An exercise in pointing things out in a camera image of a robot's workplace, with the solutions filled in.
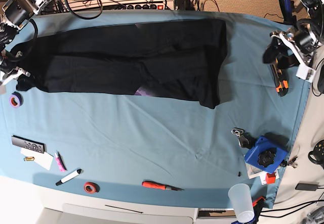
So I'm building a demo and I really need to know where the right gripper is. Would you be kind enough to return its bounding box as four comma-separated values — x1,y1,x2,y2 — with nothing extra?
1,51,19,74

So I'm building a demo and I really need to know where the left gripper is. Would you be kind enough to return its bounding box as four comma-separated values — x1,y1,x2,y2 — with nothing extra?
263,28,318,70

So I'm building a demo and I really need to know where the black t-shirt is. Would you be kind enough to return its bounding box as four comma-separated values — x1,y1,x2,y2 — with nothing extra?
12,19,227,109

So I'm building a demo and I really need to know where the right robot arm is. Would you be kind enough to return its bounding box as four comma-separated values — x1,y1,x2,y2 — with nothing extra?
1,0,57,77

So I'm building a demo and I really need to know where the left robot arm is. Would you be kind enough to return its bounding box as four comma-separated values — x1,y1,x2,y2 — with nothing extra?
263,0,323,69

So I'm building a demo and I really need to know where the orange black utility knife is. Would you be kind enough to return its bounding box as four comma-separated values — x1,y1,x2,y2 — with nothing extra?
269,64,289,97

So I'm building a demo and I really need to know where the purple tape roll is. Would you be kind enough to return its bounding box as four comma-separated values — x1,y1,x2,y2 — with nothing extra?
10,92,23,108

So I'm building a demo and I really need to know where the blue black clamp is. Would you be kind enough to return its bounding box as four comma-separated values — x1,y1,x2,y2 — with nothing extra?
278,0,297,25

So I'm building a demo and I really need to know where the silver metal carabiner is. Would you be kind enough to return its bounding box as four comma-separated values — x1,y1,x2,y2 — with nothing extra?
231,127,245,137

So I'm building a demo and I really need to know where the blue plastic box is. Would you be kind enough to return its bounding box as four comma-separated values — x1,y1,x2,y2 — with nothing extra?
244,136,288,173

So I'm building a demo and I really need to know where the black remote control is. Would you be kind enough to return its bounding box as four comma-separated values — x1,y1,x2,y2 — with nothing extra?
11,136,46,154

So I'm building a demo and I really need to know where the gold battery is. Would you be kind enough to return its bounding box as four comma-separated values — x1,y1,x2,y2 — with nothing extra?
24,157,34,161

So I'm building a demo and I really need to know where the black knob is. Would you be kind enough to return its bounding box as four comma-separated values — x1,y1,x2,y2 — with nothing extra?
258,150,275,168

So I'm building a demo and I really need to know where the white paper note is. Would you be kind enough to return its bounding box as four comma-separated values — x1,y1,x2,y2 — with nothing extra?
20,148,54,170

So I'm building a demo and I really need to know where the pink glue tube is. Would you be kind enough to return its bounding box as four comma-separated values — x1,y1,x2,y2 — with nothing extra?
55,152,67,172

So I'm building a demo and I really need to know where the small red cube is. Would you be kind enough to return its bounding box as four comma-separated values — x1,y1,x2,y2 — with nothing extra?
265,173,276,184

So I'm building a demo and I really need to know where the white power strip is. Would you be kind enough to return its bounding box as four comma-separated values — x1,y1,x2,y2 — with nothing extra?
68,0,175,11

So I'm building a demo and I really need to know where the black white marker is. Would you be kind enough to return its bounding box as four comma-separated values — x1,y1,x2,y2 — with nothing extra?
55,168,83,186

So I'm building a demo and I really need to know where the translucent plastic cup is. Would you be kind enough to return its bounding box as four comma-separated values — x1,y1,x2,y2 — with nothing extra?
228,184,255,223

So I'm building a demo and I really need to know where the red tape roll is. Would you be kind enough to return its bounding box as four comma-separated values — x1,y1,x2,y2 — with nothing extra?
84,182,100,194

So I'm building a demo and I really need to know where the blue table cloth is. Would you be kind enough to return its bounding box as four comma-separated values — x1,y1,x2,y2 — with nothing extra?
1,10,310,208

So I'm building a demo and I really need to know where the black zip tie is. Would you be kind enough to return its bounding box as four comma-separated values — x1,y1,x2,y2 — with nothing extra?
105,204,144,214

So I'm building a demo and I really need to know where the red handle screwdriver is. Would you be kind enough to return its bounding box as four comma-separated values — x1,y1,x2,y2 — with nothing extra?
142,181,183,191

